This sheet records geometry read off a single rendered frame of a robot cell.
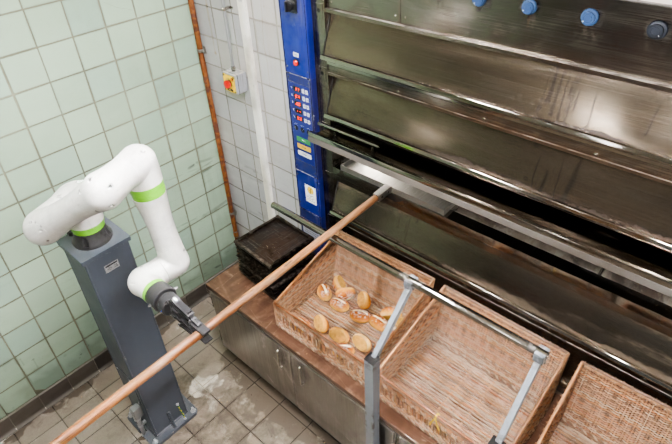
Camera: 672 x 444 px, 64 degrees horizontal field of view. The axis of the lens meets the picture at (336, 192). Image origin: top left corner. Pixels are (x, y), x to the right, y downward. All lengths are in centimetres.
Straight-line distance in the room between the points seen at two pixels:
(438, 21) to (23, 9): 161
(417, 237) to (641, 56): 115
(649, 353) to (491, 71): 107
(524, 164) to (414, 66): 51
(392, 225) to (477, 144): 65
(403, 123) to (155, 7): 133
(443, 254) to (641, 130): 96
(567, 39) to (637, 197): 51
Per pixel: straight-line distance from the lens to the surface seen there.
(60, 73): 264
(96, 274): 229
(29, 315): 306
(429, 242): 233
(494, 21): 179
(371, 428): 230
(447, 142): 201
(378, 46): 206
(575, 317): 216
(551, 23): 172
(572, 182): 186
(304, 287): 261
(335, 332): 246
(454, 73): 189
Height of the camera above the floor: 252
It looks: 35 degrees down
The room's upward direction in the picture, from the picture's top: 3 degrees counter-clockwise
